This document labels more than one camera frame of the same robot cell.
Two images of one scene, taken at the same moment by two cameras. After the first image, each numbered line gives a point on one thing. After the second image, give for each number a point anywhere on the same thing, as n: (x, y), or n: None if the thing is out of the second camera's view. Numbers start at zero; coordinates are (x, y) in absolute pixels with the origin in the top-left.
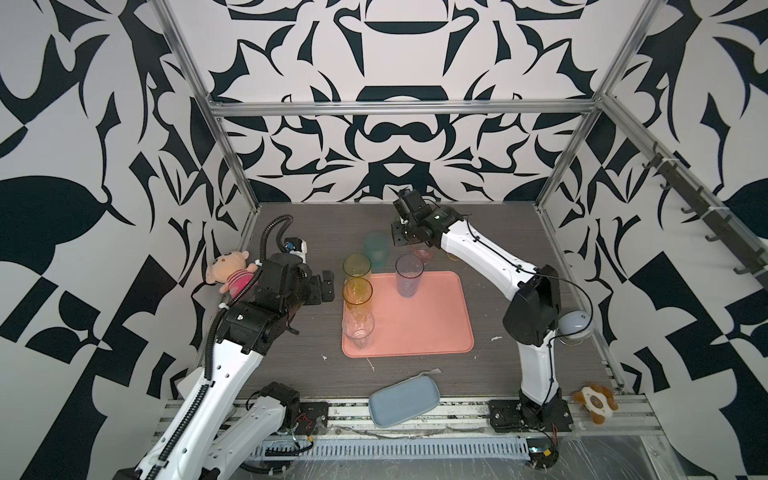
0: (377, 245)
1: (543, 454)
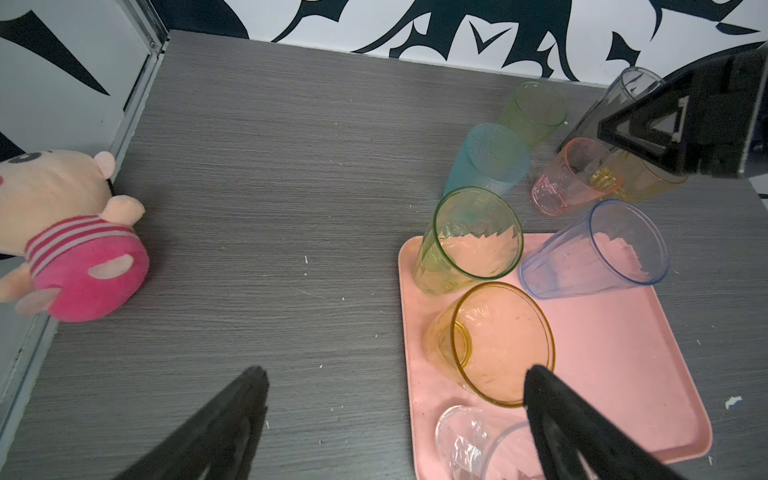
0: (492, 157)
1: None
